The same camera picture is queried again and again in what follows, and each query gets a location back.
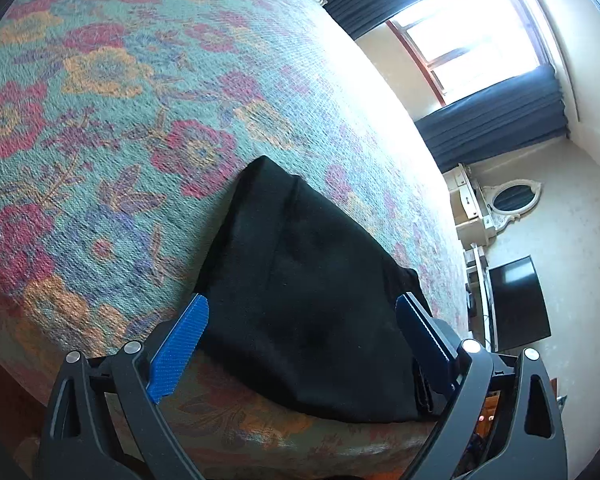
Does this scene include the black pants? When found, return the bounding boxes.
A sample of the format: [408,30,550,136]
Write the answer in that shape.
[196,157,443,424]

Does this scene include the white tv cabinet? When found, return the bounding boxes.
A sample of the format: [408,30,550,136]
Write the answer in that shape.
[464,243,498,352]

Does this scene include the black flat television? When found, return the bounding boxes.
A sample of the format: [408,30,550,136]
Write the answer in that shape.
[489,256,552,351]

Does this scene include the white vanity dresser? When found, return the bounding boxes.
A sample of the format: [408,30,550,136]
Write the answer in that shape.
[443,165,495,250]

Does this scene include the oval white framed mirror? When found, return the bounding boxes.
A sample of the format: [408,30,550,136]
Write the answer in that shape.
[481,179,542,234]

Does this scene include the floral bedspread bed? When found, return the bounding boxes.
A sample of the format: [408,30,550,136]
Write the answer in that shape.
[0,0,470,478]

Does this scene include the dark blue right curtain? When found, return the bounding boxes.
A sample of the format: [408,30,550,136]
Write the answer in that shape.
[415,64,568,172]

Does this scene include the bright window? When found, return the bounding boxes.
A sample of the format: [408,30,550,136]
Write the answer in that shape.
[387,0,550,105]

